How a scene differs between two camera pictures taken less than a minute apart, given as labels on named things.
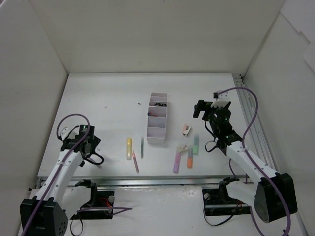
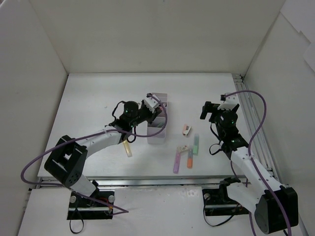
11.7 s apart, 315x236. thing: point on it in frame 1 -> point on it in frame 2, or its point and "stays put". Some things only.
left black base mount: x=100 y=198 stays put
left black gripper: x=93 y=143 -> x=149 y=113
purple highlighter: x=176 y=162 stays put
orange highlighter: x=190 y=158 stays put
